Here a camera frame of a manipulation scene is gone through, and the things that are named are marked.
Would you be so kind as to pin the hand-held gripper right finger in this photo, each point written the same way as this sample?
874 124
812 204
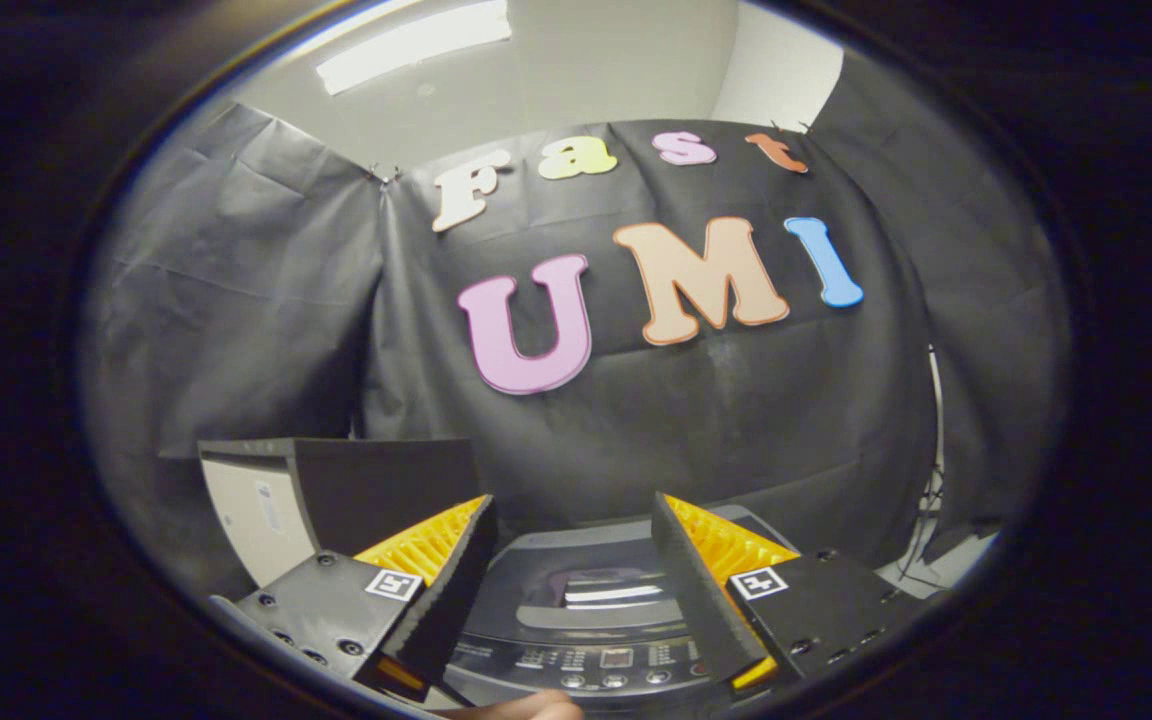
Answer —
701 605

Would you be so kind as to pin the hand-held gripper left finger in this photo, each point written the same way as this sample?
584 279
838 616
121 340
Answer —
446 600

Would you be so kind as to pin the grey washing machine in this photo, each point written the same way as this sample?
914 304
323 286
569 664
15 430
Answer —
586 670

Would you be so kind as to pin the black backdrop cloth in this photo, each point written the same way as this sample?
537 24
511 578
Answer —
696 440

